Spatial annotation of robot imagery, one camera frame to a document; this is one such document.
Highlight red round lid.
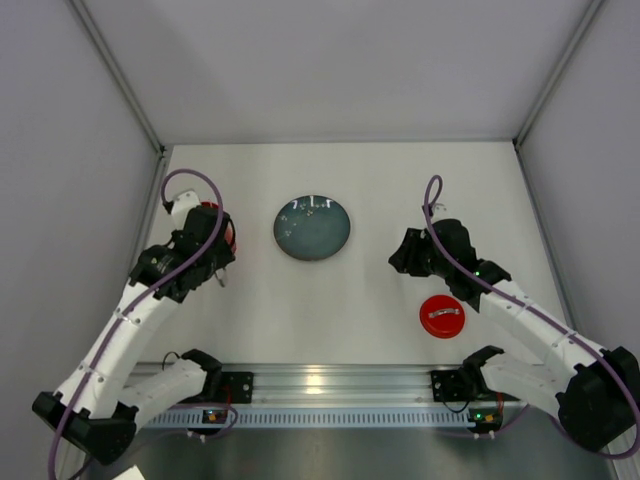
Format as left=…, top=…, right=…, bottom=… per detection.
left=419, top=295, right=466, bottom=339

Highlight metal serving tongs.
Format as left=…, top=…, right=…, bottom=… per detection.
left=214, top=268, right=228, bottom=288

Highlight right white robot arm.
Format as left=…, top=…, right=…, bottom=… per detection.
left=389, top=219, right=639, bottom=452

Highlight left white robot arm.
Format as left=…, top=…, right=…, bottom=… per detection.
left=32, top=202, right=235, bottom=465

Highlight red cylindrical container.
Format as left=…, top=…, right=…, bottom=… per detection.
left=201, top=201, right=237, bottom=253

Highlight blue ceramic plate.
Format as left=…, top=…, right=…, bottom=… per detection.
left=273, top=194, right=351, bottom=262

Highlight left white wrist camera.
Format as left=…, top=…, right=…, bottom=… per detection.
left=163, top=189, right=201, bottom=230

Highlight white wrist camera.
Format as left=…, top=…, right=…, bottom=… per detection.
left=163, top=189, right=201, bottom=230
left=425, top=202, right=449, bottom=218

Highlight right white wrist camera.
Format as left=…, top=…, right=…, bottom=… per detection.
left=425, top=202, right=449, bottom=218

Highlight right black base bracket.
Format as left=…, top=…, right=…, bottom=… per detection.
left=430, top=369, right=475, bottom=403

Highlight black base bracket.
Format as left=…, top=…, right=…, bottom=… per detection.
left=430, top=369, right=475, bottom=403
left=198, top=371, right=254, bottom=405

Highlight left black base bracket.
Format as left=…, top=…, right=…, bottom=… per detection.
left=198, top=371, right=254, bottom=405

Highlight aluminium mounting rail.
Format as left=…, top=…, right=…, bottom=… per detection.
left=223, top=364, right=451, bottom=408

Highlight grey slotted cable duct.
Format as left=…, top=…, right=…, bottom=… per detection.
left=146, top=406, right=474, bottom=429

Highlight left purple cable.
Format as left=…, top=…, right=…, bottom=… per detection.
left=47, top=168, right=225, bottom=479

